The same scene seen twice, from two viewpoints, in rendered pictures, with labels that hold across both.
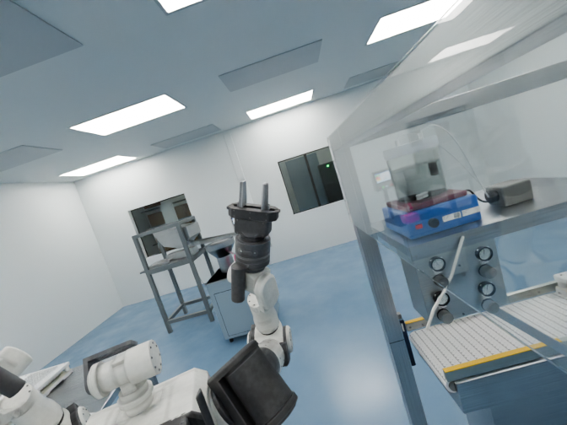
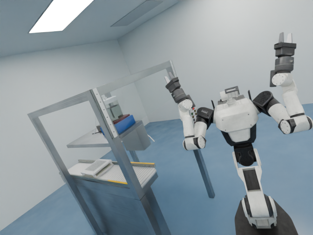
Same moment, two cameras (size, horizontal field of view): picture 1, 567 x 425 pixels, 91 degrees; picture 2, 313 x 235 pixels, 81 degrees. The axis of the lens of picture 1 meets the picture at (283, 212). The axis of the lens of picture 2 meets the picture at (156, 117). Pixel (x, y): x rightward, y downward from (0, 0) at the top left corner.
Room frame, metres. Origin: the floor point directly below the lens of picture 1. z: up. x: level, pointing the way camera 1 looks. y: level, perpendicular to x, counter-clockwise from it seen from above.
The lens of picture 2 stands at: (1.81, 0.71, 1.71)
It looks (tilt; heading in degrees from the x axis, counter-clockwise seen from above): 15 degrees down; 217
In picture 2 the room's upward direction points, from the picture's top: 21 degrees counter-clockwise
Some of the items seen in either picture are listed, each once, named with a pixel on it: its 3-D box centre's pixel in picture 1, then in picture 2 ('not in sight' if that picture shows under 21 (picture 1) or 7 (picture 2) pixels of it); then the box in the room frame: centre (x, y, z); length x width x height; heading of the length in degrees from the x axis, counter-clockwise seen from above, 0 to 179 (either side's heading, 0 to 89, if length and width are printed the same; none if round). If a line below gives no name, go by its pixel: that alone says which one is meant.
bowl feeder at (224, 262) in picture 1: (229, 254); not in sight; (3.35, 0.79, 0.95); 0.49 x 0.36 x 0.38; 85
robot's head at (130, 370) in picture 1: (130, 373); (228, 96); (0.51, 0.38, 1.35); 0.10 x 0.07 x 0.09; 104
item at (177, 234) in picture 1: (194, 271); not in sight; (3.89, 1.47, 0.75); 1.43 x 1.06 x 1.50; 85
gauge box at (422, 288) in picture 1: (450, 274); (134, 137); (0.75, -0.40, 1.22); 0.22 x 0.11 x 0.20; 87
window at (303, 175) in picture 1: (316, 179); not in sight; (5.73, -0.87, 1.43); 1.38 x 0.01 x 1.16; 85
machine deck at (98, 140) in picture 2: not in sight; (103, 134); (0.88, -0.61, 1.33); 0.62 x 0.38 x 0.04; 87
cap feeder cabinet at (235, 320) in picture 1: (245, 297); not in sight; (3.30, 0.75, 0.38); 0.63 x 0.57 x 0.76; 85
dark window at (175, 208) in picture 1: (166, 225); not in sight; (6.01, 2.49, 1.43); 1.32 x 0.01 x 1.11; 85
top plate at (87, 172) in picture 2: not in sight; (96, 166); (0.84, -1.01, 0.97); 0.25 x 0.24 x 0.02; 176
